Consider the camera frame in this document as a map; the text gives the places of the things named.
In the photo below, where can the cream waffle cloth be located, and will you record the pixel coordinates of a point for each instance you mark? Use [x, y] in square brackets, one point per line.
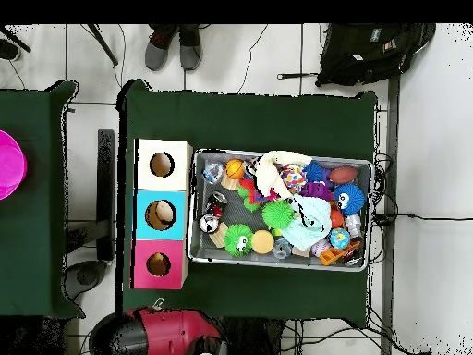
[268, 173]

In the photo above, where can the mint waffle cloth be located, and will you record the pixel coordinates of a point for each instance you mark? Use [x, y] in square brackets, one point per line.
[310, 222]

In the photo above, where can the purple spiky monster toy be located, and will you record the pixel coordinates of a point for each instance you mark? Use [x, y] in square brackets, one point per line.
[316, 190]

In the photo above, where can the yellow duck plush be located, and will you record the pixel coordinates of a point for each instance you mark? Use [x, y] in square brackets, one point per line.
[158, 257]

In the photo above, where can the blue green globe ball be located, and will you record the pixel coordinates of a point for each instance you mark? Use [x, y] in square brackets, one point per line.
[339, 238]

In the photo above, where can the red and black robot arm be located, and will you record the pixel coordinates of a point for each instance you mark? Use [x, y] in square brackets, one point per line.
[166, 332]

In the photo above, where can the wooden box with three holes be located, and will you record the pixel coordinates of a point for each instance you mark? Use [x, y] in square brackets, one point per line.
[177, 181]

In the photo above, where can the silver mesh bin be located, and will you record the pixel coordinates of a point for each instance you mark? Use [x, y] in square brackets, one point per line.
[207, 255]

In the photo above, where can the orange toy basketball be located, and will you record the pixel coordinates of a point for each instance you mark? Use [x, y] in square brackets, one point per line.
[235, 169]

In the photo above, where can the green spiky monster toy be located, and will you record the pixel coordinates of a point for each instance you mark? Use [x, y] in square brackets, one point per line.
[238, 240]

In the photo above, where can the green spiky ball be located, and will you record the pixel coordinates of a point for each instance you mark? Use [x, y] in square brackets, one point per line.
[278, 213]

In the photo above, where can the round orange sponge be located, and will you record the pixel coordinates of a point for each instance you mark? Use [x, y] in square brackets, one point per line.
[262, 242]

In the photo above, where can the dark green tablecloth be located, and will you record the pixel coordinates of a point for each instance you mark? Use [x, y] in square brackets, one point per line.
[258, 118]
[37, 240]

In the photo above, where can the brown toy football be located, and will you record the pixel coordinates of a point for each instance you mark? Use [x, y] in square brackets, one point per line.
[343, 174]

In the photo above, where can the blue spiky ball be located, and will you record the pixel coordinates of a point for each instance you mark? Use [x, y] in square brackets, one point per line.
[351, 198]

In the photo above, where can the black panel on stand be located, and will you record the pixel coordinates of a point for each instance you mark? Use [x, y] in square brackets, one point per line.
[106, 185]

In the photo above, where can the black backpack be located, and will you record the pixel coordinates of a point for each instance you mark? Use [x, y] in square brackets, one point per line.
[362, 55]

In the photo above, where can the black tripod leg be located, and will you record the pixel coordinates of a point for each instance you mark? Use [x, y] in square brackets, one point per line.
[103, 44]
[18, 41]

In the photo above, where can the pink plastic bowl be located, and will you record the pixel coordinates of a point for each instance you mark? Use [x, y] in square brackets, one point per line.
[11, 166]

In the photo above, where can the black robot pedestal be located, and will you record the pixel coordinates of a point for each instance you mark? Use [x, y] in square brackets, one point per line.
[255, 338]

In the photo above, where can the grey metal rail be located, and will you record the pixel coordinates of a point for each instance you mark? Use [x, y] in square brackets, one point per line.
[392, 129]

